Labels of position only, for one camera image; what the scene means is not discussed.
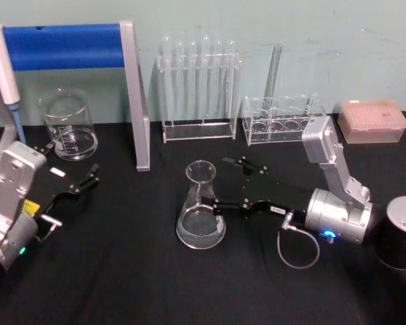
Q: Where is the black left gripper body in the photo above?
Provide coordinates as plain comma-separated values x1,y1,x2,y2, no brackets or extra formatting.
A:
22,155,77,218

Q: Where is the clear glass test tube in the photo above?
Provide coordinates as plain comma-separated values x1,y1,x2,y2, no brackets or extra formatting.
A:
175,41,186,122
185,40,198,122
225,38,238,122
162,32,174,122
200,32,216,122
212,38,225,122

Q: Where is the clear glass beaker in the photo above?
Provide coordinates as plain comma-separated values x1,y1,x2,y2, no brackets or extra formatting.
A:
37,87,99,162

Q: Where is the tall clear glass tube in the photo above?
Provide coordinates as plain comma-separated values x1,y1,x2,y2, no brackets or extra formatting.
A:
265,43,284,106

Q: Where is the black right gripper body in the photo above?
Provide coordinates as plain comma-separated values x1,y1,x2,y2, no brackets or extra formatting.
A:
240,169,318,227

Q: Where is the clear acrylic rack with holes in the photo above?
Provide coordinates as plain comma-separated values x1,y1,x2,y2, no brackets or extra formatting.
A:
240,93,328,146

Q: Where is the black table cloth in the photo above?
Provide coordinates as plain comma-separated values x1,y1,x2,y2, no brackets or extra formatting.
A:
0,110,406,325

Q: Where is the clear acrylic test tube rack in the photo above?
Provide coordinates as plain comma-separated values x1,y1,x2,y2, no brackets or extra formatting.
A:
155,52,241,144

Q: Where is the pink pipette tip box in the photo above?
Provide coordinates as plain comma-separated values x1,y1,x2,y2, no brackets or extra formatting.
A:
337,99,406,145

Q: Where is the left gripper cable with plug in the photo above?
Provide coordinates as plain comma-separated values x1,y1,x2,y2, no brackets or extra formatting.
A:
33,213,64,243

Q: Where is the right gripper grey cable loop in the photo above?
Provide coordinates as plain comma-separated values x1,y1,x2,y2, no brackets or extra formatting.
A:
277,210,321,269

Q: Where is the blue and grey pipette stand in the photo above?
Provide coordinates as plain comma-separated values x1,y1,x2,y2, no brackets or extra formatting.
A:
0,20,152,173

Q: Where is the clear glass conical flask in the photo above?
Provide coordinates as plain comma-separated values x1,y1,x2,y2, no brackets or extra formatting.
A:
175,160,227,251

